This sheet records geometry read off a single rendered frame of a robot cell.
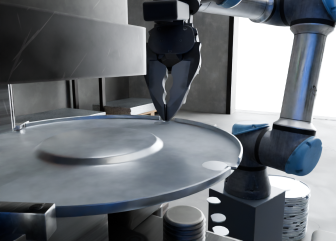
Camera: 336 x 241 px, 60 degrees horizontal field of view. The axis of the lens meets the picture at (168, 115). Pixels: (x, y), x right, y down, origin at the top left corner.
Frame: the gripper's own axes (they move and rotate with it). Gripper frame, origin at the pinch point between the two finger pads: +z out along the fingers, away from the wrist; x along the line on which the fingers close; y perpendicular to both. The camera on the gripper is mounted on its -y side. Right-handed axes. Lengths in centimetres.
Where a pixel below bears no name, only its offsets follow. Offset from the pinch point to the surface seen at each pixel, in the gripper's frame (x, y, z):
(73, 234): 0.2, -22.0, 13.8
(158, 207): -1.7, -6.4, 13.0
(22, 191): 4.4, -22.0, 11.6
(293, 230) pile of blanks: -41, 120, 27
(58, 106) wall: 241, 337, -86
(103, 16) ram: -0.8, -24.5, 0.1
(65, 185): 2.1, -20.6, 11.0
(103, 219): -0.6, -19.5, 13.1
